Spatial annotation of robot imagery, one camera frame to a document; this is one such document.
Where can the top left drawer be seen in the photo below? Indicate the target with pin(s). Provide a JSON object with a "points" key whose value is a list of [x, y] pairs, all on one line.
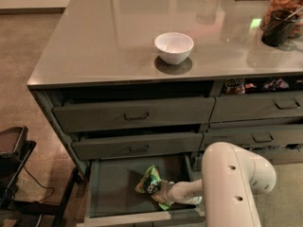
{"points": [[134, 114]]}

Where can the black cup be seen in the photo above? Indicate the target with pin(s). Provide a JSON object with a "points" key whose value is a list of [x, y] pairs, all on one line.
{"points": [[279, 27]]}

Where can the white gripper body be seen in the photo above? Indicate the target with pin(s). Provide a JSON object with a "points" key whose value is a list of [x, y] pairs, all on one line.
{"points": [[172, 193]]}

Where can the white ceramic bowl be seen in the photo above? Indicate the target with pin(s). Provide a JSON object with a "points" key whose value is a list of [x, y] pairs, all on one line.
{"points": [[173, 47]]}

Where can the purple snack bag in drawer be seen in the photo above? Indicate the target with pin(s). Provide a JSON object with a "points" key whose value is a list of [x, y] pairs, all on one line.
{"points": [[275, 85]]}

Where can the glass jar of snacks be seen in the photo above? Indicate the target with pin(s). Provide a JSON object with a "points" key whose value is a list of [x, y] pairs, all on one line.
{"points": [[291, 6]]}

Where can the grey drawer cabinet island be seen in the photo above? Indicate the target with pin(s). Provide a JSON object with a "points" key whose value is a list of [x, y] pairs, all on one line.
{"points": [[103, 51]]}

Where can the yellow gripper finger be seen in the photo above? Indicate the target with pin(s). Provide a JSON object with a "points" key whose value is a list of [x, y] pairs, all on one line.
{"points": [[161, 198], [165, 186]]}

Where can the open bottom left drawer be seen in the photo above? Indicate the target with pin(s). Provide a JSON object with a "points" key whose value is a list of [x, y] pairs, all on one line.
{"points": [[113, 201]]}

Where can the middle left drawer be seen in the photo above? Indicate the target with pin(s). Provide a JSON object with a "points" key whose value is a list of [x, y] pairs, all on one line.
{"points": [[138, 145]]}

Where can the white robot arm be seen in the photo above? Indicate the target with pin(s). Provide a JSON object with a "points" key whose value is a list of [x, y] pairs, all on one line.
{"points": [[231, 177]]}

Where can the middle right drawer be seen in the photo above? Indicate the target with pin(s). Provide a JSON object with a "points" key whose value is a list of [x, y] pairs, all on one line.
{"points": [[254, 136]]}

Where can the green rice chip bag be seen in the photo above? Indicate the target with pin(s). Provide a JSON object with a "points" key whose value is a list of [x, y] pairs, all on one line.
{"points": [[150, 184]]}

